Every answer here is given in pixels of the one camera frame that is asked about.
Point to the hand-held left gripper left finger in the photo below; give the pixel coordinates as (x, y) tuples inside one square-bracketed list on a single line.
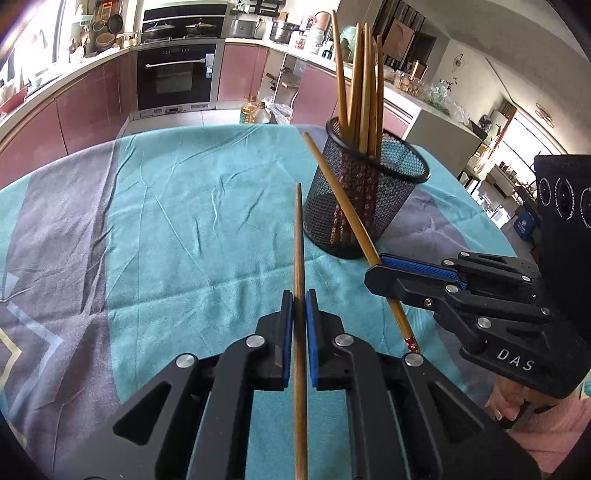
[(287, 341)]

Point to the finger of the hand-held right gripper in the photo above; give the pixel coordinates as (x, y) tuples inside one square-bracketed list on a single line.
[(401, 286), (415, 268)]

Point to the blue bin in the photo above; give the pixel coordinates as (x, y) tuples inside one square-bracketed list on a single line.
[(526, 227)]

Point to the clear plastic bag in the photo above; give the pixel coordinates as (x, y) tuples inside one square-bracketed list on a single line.
[(280, 114)]

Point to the black lidded pot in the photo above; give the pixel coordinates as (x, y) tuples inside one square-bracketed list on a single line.
[(201, 28), (159, 31)]

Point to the black mesh utensil holder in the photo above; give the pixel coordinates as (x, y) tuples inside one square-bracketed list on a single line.
[(392, 194)]

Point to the kitchen window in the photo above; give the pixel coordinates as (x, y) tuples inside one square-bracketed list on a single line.
[(27, 50)]

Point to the mint green appliance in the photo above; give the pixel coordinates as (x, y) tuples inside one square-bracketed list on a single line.
[(347, 39)]

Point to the pink lower cabinets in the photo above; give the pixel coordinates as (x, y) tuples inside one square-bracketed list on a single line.
[(69, 110), (240, 74)]

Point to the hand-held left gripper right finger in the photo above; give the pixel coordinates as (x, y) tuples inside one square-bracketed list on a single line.
[(312, 341)]

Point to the steel stock pot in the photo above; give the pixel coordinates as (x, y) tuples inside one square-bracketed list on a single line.
[(282, 32)]

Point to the teal and grey tablecloth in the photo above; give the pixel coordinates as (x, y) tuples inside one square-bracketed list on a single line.
[(184, 221)]

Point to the person's right hand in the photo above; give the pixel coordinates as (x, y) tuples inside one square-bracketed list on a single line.
[(505, 406)]

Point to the copper cup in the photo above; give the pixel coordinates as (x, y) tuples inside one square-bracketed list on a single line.
[(418, 69)]

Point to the clear plastic snack container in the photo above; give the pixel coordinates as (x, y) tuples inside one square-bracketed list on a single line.
[(408, 84)]

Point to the wooden chopstick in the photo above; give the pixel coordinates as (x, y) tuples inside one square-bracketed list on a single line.
[(366, 92), (373, 101), (299, 254), (380, 92), (339, 69), (356, 78), (341, 198)]

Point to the red basin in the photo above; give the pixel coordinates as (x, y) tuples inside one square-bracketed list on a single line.
[(11, 100)]

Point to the black built-in oven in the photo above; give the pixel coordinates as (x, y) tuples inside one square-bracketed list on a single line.
[(178, 76)]

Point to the hanging frying pan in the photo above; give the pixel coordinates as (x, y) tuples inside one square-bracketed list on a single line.
[(115, 22)]

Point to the cooking oil bottle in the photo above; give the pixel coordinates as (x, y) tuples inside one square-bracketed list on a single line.
[(261, 114), (247, 110)]

